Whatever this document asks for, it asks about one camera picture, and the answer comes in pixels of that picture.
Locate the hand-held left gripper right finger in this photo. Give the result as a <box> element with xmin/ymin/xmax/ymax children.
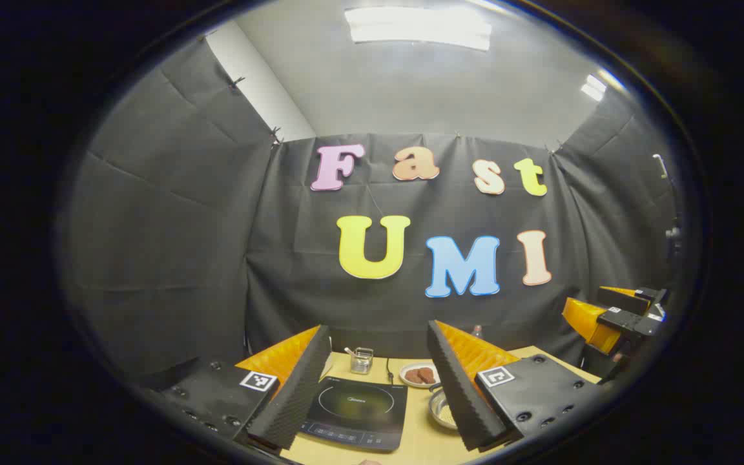
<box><xmin>427</xmin><ymin>320</ymin><xmax>605</xmax><ymax>453</ymax></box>

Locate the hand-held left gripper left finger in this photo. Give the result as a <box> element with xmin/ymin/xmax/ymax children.
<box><xmin>143</xmin><ymin>325</ymin><xmax>333</xmax><ymax>451</ymax></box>

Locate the steel pot with black handles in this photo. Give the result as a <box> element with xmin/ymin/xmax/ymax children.
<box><xmin>428</xmin><ymin>382</ymin><xmax>460</xmax><ymax>431</ymax></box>

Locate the black induction cooktop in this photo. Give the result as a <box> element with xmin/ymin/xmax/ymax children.
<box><xmin>298</xmin><ymin>377</ymin><xmax>408</xmax><ymax>451</ymax></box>

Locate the white round plate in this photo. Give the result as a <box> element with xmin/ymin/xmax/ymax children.
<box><xmin>399</xmin><ymin>362</ymin><xmax>440</xmax><ymax>388</ymax></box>

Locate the black backdrop cloth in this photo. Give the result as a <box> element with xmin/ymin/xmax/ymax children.
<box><xmin>62</xmin><ymin>36</ymin><xmax>686</xmax><ymax>388</ymax></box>

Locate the small ceiling light panel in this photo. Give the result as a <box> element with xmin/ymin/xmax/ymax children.
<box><xmin>580</xmin><ymin>74</ymin><xmax>608</xmax><ymax>103</ymax></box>

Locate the large ceiling light panel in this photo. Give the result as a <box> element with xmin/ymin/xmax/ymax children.
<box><xmin>345</xmin><ymin>6</ymin><xmax>493</xmax><ymax>52</ymax></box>

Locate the wire utensil holder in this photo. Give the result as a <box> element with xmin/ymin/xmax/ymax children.
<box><xmin>349</xmin><ymin>347</ymin><xmax>374</xmax><ymax>375</ymax></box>

